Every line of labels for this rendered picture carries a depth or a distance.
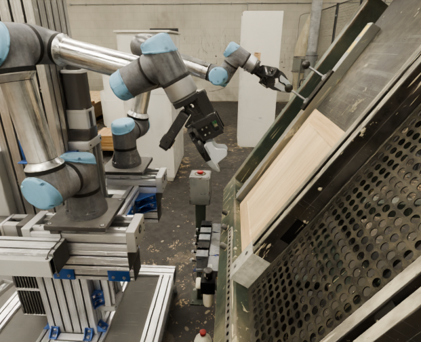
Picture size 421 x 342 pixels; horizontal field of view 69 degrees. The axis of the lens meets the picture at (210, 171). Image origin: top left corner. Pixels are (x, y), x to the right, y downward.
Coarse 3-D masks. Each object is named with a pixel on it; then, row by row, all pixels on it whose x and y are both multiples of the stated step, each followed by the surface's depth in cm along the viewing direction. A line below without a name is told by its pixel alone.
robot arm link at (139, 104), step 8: (136, 96) 157; (144, 96) 158; (136, 104) 159; (144, 104) 160; (128, 112) 162; (136, 112) 161; (144, 112) 162; (136, 120) 161; (144, 120) 163; (144, 128) 166
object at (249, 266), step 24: (408, 72) 73; (384, 96) 79; (408, 96) 75; (360, 120) 81; (384, 120) 77; (336, 144) 86; (360, 144) 80; (336, 168) 83; (312, 192) 86; (288, 216) 90; (312, 216) 89; (264, 240) 93; (288, 240) 93; (240, 264) 99; (264, 264) 96
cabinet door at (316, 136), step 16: (304, 128) 130; (320, 128) 115; (336, 128) 103; (288, 144) 137; (304, 144) 121; (320, 144) 109; (288, 160) 127; (304, 160) 113; (320, 160) 102; (272, 176) 134; (288, 176) 118; (304, 176) 105; (256, 192) 141; (272, 192) 124; (288, 192) 110; (240, 208) 148; (256, 208) 129; (272, 208) 115; (256, 224) 120
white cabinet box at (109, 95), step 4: (104, 76) 512; (108, 76) 511; (104, 80) 514; (108, 80) 514; (104, 84) 517; (108, 84) 516; (104, 88) 519; (108, 88) 519; (104, 92) 522; (108, 92) 522; (112, 92) 521; (108, 96) 524; (112, 96) 524; (116, 96) 524
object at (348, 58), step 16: (368, 32) 123; (352, 48) 126; (336, 64) 132; (336, 80) 130; (320, 96) 133; (304, 112) 136; (288, 128) 142; (272, 160) 146; (256, 176) 150; (240, 192) 155
